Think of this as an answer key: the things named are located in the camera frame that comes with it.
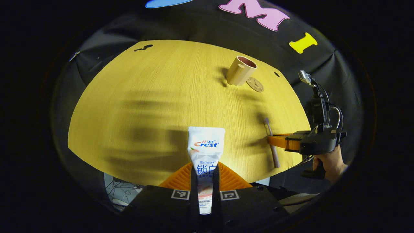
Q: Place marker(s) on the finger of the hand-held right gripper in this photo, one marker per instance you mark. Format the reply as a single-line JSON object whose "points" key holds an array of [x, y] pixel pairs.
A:
{"points": [[278, 140]]}

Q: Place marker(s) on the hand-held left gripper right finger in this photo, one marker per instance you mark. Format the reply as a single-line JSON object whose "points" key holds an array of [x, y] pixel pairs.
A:
{"points": [[216, 184]]}

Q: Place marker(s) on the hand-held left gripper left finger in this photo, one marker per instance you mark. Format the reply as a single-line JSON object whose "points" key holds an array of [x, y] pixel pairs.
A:
{"points": [[194, 181]]}

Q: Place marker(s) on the pale pink toothbrush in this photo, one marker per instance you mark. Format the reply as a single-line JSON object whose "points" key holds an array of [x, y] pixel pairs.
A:
{"points": [[275, 158]]}

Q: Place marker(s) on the white toothpaste tube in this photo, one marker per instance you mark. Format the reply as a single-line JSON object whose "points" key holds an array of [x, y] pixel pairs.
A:
{"points": [[206, 152]]}

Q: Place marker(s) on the round brown coaster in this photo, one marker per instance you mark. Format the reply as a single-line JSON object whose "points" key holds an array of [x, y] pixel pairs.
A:
{"points": [[256, 85]]}

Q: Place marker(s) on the beige cup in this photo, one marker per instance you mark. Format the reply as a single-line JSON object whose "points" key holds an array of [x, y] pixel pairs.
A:
{"points": [[239, 72]]}

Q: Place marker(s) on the wooden desktop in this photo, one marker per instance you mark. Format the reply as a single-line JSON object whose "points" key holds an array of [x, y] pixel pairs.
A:
{"points": [[161, 97]]}

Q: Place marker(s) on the black backdrop cloth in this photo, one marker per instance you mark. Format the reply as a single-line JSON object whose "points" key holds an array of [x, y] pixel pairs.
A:
{"points": [[194, 29]]}

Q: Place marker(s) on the small metal clip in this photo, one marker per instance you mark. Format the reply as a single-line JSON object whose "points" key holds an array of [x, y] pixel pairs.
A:
{"points": [[73, 56]]}

